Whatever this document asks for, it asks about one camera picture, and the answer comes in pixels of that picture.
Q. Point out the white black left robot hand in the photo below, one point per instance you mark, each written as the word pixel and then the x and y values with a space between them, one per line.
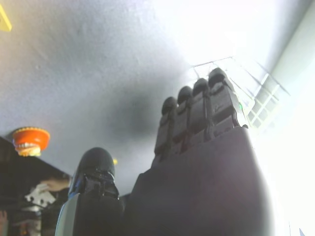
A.
pixel 197 196

